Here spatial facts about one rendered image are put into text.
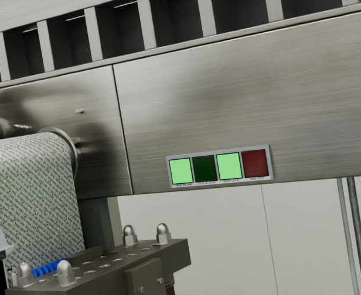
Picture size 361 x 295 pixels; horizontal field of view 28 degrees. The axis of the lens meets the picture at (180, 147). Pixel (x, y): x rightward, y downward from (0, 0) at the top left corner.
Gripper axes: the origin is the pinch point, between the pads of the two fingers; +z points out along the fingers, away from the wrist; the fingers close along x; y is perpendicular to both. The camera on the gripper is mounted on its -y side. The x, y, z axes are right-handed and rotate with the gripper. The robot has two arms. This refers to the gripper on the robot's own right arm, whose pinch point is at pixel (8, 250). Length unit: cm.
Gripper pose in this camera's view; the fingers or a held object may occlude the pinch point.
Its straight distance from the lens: 152.1
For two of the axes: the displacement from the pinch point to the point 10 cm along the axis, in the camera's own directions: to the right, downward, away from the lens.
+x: -8.2, 1.0, 5.6
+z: 5.5, -1.3, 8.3
